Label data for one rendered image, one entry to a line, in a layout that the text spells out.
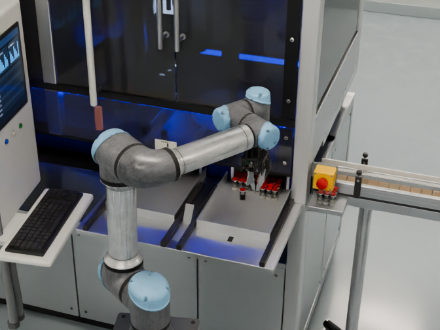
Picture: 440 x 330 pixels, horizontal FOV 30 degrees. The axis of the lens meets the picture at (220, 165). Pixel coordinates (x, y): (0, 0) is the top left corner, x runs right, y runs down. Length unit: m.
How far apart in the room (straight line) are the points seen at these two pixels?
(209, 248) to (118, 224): 0.49
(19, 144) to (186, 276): 0.85
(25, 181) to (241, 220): 0.84
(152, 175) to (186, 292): 1.29
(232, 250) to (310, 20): 0.79
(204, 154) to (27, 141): 1.06
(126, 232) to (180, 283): 1.03
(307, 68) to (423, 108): 3.13
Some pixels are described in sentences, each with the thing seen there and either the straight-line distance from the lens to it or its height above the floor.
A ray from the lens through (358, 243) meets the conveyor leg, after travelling 3.19.
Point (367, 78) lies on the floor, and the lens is 6.17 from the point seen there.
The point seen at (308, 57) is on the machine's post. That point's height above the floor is 1.45.
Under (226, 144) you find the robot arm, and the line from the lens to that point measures 2.26.
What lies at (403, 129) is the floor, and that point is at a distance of 5.48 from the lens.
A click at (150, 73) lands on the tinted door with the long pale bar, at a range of 2.92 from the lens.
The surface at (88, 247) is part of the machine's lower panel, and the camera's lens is 3.44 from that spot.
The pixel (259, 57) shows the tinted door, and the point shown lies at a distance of 2.76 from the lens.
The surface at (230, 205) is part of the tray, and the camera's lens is 2.94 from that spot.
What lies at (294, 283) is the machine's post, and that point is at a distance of 3.18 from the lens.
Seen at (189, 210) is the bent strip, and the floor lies 0.92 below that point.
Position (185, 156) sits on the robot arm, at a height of 1.40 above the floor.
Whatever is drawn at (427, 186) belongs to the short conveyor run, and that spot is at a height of 0.96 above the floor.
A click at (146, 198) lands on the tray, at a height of 0.88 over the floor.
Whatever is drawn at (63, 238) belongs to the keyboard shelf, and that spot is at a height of 0.80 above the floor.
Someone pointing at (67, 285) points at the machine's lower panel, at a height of 0.25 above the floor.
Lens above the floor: 2.49
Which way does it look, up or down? 30 degrees down
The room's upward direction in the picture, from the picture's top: 1 degrees clockwise
